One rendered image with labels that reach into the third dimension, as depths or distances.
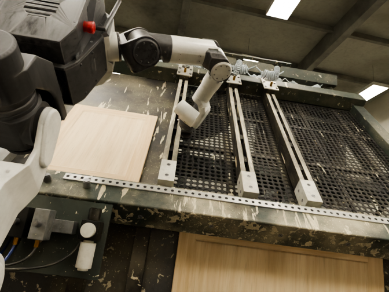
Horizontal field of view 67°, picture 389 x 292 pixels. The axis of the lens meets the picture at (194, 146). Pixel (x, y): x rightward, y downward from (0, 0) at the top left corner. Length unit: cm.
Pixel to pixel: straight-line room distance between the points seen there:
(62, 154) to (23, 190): 59
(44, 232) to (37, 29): 56
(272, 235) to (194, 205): 31
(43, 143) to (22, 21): 30
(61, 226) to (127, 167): 36
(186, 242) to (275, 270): 39
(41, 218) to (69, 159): 36
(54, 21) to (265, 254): 113
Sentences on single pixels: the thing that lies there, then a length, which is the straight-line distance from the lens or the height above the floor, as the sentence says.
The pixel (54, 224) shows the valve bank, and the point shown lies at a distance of 106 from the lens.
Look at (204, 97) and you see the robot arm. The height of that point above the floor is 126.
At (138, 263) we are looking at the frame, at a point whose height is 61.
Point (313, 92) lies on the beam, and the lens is 224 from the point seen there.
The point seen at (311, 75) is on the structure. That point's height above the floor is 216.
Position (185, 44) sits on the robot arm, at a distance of 102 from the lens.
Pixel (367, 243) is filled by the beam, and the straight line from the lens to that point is 130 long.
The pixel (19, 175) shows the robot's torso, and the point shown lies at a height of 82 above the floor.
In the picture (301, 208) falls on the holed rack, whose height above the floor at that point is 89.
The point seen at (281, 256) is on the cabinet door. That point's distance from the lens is 139.
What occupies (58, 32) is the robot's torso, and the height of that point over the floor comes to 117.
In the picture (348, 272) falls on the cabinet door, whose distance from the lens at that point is 153.
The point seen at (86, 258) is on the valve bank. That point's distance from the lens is 102.
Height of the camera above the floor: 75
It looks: 17 degrees up
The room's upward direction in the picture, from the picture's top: 8 degrees clockwise
